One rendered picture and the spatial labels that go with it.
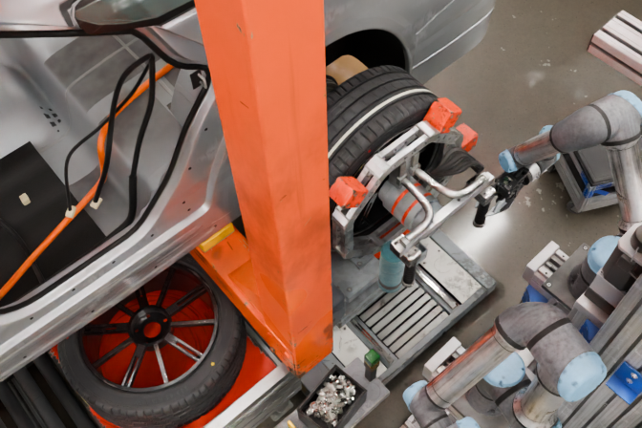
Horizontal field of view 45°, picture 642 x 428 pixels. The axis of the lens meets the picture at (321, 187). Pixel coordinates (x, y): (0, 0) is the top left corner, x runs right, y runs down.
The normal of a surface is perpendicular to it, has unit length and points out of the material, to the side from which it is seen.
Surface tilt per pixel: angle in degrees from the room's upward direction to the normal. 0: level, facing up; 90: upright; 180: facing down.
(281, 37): 90
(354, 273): 0
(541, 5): 0
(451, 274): 0
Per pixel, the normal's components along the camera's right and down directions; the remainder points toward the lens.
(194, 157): 0.65, 0.63
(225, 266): -0.03, -0.54
